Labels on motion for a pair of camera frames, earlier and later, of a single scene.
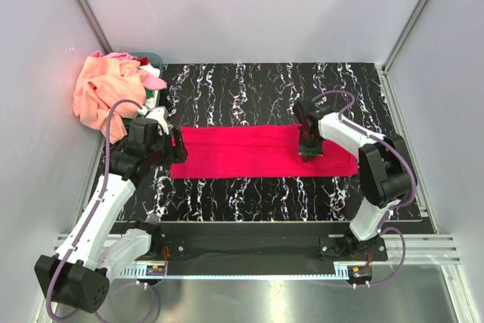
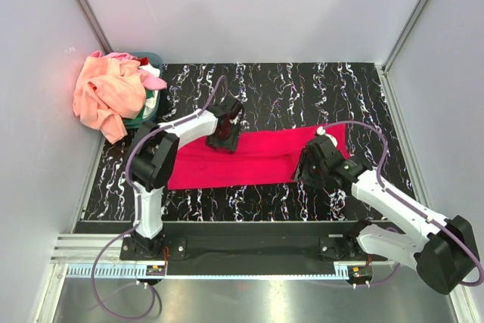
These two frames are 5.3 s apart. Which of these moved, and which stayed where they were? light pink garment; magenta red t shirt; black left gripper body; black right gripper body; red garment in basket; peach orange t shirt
Moved: black right gripper body; black left gripper body; magenta red t shirt
Stayed: red garment in basket; peach orange t shirt; light pink garment
